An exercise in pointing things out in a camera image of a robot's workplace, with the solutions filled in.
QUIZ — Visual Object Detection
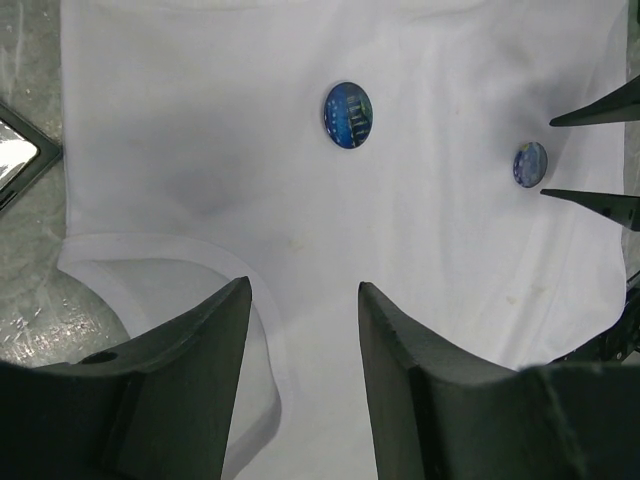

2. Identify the blue round brooch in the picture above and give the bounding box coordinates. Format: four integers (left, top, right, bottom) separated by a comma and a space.
323, 81, 374, 150
513, 142, 548, 188

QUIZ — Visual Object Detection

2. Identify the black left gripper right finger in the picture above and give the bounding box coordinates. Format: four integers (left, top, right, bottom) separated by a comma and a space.
358, 283, 639, 479

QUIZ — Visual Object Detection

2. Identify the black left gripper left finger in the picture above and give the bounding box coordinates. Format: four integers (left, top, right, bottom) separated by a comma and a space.
1, 278, 250, 479

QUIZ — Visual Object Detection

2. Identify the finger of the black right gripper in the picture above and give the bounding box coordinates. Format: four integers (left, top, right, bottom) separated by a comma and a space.
549, 76, 640, 126
540, 189, 640, 232

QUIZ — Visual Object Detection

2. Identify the white t-shirt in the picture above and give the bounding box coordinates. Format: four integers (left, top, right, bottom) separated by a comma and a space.
59, 1, 628, 479

